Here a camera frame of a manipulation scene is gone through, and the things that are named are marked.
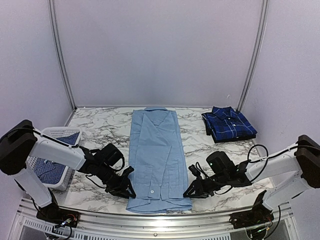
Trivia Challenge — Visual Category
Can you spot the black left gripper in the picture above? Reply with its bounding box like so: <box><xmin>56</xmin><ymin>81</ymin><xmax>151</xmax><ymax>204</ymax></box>
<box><xmin>97</xmin><ymin>163</ymin><xmax>136</xmax><ymax>200</ymax></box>

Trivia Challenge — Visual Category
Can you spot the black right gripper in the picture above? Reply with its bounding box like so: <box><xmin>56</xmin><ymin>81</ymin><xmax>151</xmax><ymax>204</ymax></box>
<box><xmin>183</xmin><ymin>171</ymin><xmax>229</xmax><ymax>199</ymax></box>

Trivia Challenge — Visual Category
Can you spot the light blue long sleeve shirt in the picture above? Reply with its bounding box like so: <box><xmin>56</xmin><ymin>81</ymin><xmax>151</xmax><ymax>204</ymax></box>
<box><xmin>126</xmin><ymin>107</ymin><xmax>192</xmax><ymax>214</ymax></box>

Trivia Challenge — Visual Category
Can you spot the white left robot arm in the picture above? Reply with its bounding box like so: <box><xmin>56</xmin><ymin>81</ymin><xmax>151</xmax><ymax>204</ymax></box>
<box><xmin>0</xmin><ymin>119</ymin><xmax>136</xmax><ymax>228</ymax></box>

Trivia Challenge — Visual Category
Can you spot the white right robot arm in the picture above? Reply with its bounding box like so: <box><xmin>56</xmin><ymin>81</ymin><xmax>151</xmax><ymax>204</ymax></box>
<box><xmin>183</xmin><ymin>134</ymin><xmax>320</xmax><ymax>229</ymax></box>

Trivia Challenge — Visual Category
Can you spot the black folded shirt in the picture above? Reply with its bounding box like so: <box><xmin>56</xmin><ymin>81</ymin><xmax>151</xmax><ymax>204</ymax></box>
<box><xmin>205</xmin><ymin>126</ymin><xmax>257</xmax><ymax>143</ymax></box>

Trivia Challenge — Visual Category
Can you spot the dark blue plaid folded shirt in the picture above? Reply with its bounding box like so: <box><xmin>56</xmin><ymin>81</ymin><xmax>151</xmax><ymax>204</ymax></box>
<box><xmin>201</xmin><ymin>106</ymin><xmax>257</xmax><ymax>140</ymax></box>

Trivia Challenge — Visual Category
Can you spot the blue checked shirt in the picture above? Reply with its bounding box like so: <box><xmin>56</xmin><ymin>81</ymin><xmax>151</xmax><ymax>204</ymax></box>
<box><xmin>34</xmin><ymin>132</ymin><xmax>81</xmax><ymax>187</ymax></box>

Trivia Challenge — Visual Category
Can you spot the white plastic basket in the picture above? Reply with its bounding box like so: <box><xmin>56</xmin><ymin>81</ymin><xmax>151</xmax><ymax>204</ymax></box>
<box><xmin>23</xmin><ymin>127</ymin><xmax>85</xmax><ymax>192</ymax></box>

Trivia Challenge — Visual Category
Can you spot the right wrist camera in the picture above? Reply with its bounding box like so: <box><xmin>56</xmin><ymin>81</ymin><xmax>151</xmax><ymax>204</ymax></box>
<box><xmin>206</xmin><ymin>151</ymin><xmax>237</xmax><ymax>175</ymax></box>

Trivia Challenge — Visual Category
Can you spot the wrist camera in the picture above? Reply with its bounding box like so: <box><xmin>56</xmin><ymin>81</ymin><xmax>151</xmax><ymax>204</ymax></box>
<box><xmin>99</xmin><ymin>143</ymin><xmax>125</xmax><ymax>172</ymax></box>
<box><xmin>206</xmin><ymin>151</ymin><xmax>237</xmax><ymax>175</ymax></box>

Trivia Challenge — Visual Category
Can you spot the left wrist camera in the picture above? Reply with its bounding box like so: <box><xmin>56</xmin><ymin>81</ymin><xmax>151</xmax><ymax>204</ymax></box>
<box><xmin>99</xmin><ymin>143</ymin><xmax>125</xmax><ymax>172</ymax></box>

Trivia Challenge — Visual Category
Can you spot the aluminium front frame rail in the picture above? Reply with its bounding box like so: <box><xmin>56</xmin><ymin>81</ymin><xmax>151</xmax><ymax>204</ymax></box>
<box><xmin>9</xmin><ymin>197</ymin><xmax>301</xmax><ymax>240</ymax></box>

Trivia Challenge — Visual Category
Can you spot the aluminium back table rail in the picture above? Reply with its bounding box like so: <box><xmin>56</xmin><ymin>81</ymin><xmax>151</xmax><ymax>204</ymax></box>
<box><xmin>74</xmin><ymin>104</ymin><xmax>240</xmax><ymax>110</ymax></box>

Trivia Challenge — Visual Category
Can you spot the left aluminium corner post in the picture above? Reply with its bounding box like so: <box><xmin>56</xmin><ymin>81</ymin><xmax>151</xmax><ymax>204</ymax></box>
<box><xmin>47</xmin><ymin>0</ymin><xmax>77</xmax><ymax>112</ymax></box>

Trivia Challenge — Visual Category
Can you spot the aluminium corner post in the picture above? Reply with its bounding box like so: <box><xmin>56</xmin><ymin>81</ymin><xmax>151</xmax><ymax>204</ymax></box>
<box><xmin>236</xmin><ymin>0</ymin><xmax>270</xmax><ymax>112</ymax></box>
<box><xmin>47</xmin><ymin>0</ymin><xmax>77</xmax><ymax>112</ymax></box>

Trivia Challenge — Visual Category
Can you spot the right aluminium corner post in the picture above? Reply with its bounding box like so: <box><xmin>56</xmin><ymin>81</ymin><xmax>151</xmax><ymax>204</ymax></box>
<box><xmin>236</xmin><ymin>0</ymin><xmax>270</xmax><ymax>112</ymax></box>

